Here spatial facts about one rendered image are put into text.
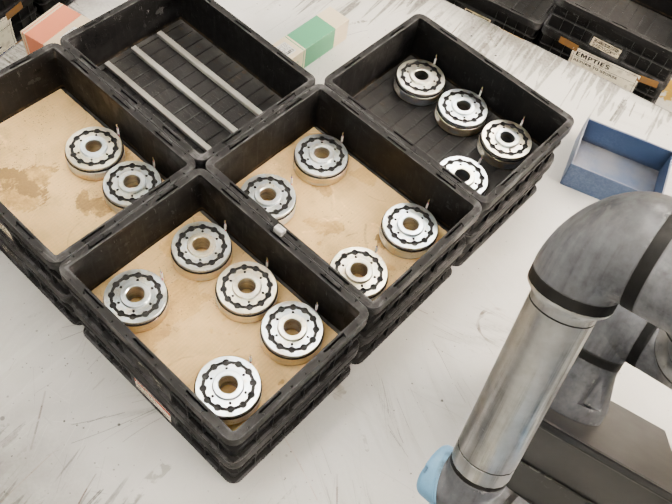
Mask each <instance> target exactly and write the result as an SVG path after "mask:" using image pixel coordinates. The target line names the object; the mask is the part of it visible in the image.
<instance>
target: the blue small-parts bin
mask: <svg viewBox="0 0 672 504"><path fill-rule="evenodd" d="M671 165H672V151H671V150H669V149H666V148H664V147H661V146H659V145H656V144H654V143H651V142H649V141H646V140H644V139H641V138H639V137H636V136H634V135H631V134H629V133H626V132H624V131H621V130H619V129H616V128H613V127H611V126H608V125H606V124H603V123H601V122H598V121H596V120H593V119H591V118H587V120H586V122H585V123H584V125H583V127H582V129H581V131H580V132H579V134H578V136H577V138H576V140H575V143H574V145H573V148H572V151H571V154H570V156H569V159H568V162H567V164H566V167H565V170H564V172H563V175H562V178H561V181H560V184H562V185H565V186H567V187H569V188H572V189H574V190H577V191H579V192H582V193H584V194H586V195H589V196H591V197H594V198H596V199H599V200H602V199H604V198H607V197H610V196H613V195H617V194H621V193H626V192H634V191H650V192H658V193H662V194H664V191H665V187H666V184H667V180H668V176H669V172H670V169H671Z"/></svg>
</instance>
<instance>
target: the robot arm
mask: <svg viewBox="0 0 672 504"><path fill-rule="evenodd" d="M527 280H528V283H529V285H530V287H531V290H530V292H529V294H528V296H527V298H526V300H525V302H524V304H523V306H522V308H521V310H520V312H519V314H518V316H517V318H516V320H515V323H514V325H513V327H512V329H511V331H510V333H509V335H508V337H507V339H506V341H505V343H504V345H503V347H502V349H501V351H500V353H499V356H498V358H497V360H496V362H495V364H494V366H493V368H492V370H491V372H490V374H489V376H488V378H487V380H486V382H485V384H484V386H483V389H482V391H481V393H480V395H479V397H478V399H477V401H476V403H475V405H474V407H473V409H472V411H471V413H470V415H469V417H468V419H467V422H466V424H465V426H464V428H463V430H462V432H461V434H460V436H459V438H458V440H457V442H456V444H455V446H454V447H452V446H450V445H443V446H442V447H440V448H439V449H438V450H437V451H436V452H435V453H434V454H433V455H432V456H431V457H430V459H429V460H428V461H427V463H426V465H425V467H424V468H423V469H422V471H421V472H420V474H419V477H418V479H417V484H416V487H417V491H418V493H419V494H420V495H421V496H422V497H423V498H424V499H425V500H426V501H428V502H429V503H430V504H529V503H528V502H527V501H525V500H524V499H523V498H521V497H520V496H518V495H517V494H516V493H515V492H513V491H512V490H511V489H509V488H508V487H507V486H506V485H507V484H508V482H509V480H510V479H511V477H512V475H513V473H514V471H515V469H516V468H517V466H518V464H519V462H520V460H521V459H522V457H523V455H524V453H525V451H526V449H527V448H528V446H529V444H530V442H531V440H532V438H533V437H534V435H535V433H536V431H537V429H538V428H539V426H540V424H541V422H542V420H543V418H544V417H545V415H546V413H547V411H548V409H549V408H550V409H552V410H554V411H555V412H557V413H559V414H561V415H563V416H565V417H567V418H569V419H571V420H573V421H576V422H578V423H581V424H585V425H589V426H599V425H600V424H601V423H602V421H603V420H604V418H605V416H606V415H607V413H608V410H609V405H610V401H611V397H612V392H613V388H614V383H615V379H616V376H617V374H618V372H619V371H620V369H621V367H622V366H623V364H624V363H625V362H627V363H628V364H630V365H632V366H633V367H635V368H637V369H639V370H640V371H642V372H643V373H645V374H647V375H648V376H650V377H652V378H653V379H655V380H657V381H658V382H660V383H661V384H663V385H665V386H666V387H668V388H670V389H671V390H672V196H669V195H667V194H662V193H658V192H650V191H634V192H626V193H621V194H617V195H613V196H610V197H607V198H604V199H602V200H599V201H597V202H595V203H593V204H591V205H589V206H587V207H585V208H583V209H581V210H580V211H578V212H577V213H575V214H574V215H572V216H571V217H570V218H568V219H567V220H566V221H565V222H563V223H562V224H561V225H560V226H559V227H558V228H557V229H556V230H555V231H554V232H553V233H552V234H551V235H550V236H549V238H548V239H547V240H546V241H545V243H544V244H543V245H542V247H541V248H540V250H539V251H538V253H537V255H536V257H535V259H534V261H533V263H532V265H531V267H530V269H529V271H528V274H527Z"/></svg>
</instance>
